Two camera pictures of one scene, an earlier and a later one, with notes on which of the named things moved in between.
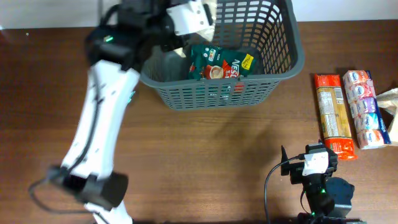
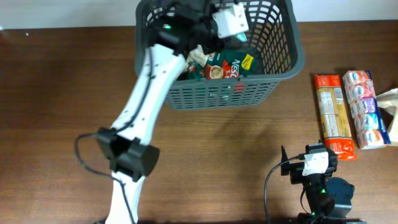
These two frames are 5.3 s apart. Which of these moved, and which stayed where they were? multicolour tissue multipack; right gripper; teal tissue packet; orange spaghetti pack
Moved: teal tissue packet
Stayed: right gripper; multicolour tissue multipack; orange spaghetti pack
